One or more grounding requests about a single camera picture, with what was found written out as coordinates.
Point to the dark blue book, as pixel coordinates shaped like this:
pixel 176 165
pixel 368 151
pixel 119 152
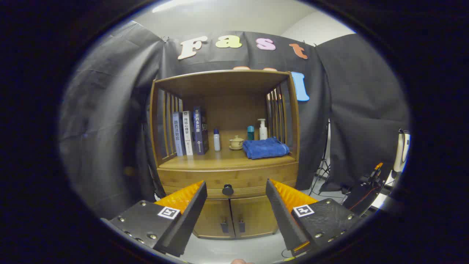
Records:
pixel 199 132

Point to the teal bottle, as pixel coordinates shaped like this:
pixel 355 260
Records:
pixel 250 132

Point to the white pump bottle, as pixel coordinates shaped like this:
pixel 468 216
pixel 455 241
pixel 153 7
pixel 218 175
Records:
pixel 263 132

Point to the black backdrop cloth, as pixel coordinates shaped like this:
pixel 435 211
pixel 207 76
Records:
pixel 110 110

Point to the dark equipment with orange part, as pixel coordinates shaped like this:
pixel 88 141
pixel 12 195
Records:
pixel 362 194

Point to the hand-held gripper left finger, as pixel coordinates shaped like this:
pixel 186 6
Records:
pixel 190 216

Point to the wooden drawer with black knob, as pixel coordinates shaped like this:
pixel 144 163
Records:
pixel 190 178

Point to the light blue book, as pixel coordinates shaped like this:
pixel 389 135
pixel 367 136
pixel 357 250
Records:
pixel 178 135

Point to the wooden cabinet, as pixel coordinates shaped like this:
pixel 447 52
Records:
pixel 223 110

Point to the beige lidded tea cup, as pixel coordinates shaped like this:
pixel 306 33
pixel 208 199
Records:
pixel 236 143

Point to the black tripod stand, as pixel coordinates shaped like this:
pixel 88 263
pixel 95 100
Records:
pixel 323 165

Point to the white bottle with blue cap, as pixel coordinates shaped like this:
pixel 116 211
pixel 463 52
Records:
pixel 217 142

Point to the blue folded towel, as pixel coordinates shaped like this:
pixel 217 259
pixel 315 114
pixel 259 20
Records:
pixel 265 148

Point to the wooden cabinet door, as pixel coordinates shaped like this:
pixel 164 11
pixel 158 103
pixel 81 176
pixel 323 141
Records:
pixel 212 218
pixel 254 216

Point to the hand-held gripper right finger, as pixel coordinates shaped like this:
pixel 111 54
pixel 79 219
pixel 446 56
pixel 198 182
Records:
pixel 280 216

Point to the white book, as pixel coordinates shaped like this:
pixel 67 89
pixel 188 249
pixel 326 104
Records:
pixel 188 134

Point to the wooden countertop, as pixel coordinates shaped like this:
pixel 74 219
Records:
pixel 227 160

